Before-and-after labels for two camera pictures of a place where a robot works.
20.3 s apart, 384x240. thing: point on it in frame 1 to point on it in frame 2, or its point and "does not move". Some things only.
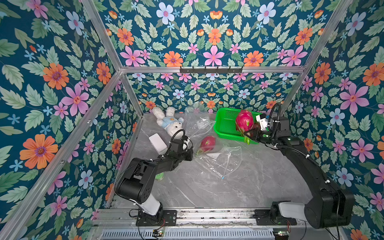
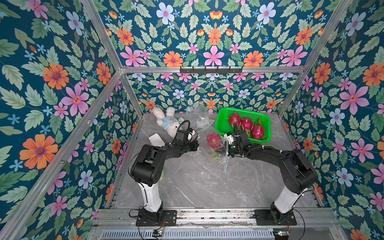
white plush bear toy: x=168 y=120 does not move
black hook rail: x=210 y=70 does not move
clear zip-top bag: x=222 y=161 to x=217 y=145
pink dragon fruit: x=207 y=145 to x=215 y=142
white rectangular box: x=158 y=143 does not move
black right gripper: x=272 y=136 to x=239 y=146
